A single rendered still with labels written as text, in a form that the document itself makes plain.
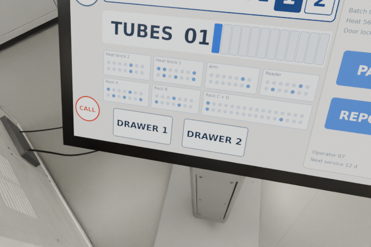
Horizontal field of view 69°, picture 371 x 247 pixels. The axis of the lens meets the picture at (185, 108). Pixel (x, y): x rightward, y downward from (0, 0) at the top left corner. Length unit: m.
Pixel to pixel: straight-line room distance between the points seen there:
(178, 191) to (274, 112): 1.04
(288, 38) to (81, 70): 0.29
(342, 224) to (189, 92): 1.25
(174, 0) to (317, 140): 0.27
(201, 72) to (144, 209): 1.11
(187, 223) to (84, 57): 1.04
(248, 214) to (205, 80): 1.06
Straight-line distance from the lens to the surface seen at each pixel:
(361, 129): 0.42
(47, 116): 1.84
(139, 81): 0.40
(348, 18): 0.39
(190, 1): 0.37
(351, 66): 0.40
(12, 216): 0.85
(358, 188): 0.46
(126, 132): 0.43
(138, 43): 0.39
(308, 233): 1.46
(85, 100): 0.44
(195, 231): 1.33
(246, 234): 1.35
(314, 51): 0.38
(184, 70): 0.38
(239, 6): 0.37
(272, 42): 0.37
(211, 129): 0.39
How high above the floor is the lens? 1.36
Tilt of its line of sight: 56 degrees down
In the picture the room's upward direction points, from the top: 4 degrees counter-clockwise
